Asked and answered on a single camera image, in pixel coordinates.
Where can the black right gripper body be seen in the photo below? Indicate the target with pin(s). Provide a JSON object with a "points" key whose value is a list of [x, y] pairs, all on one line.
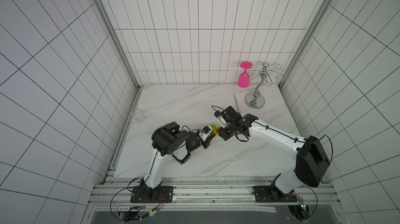
{"points": [[225, 133]]}

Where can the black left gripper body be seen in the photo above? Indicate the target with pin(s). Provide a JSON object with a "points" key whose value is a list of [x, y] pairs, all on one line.
{"points": [[204, 144]]}

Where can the lime long lego brick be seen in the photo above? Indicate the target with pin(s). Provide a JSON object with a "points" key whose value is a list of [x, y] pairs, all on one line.
{"points": [[213, 129]]}

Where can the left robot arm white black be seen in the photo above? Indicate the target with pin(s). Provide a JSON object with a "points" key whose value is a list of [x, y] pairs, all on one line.
{"points": [[169, 140]]}

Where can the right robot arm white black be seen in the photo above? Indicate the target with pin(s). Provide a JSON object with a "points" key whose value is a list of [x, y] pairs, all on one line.
{"points": [[311, 162]]}

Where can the silver fork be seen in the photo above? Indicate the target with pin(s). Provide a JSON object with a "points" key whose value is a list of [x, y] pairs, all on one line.
{"points": [[236, 104]]}

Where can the chrome glass holder stand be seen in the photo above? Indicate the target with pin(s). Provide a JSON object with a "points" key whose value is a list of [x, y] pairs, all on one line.
{"points": [[266, 74]]}

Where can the pink wine glass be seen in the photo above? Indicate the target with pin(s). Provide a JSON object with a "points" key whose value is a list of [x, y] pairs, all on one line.
{"points": [[244, 79]]}

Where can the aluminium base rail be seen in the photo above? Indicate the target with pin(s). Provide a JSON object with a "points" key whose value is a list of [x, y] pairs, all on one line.
{"points": [[207, 191]]}

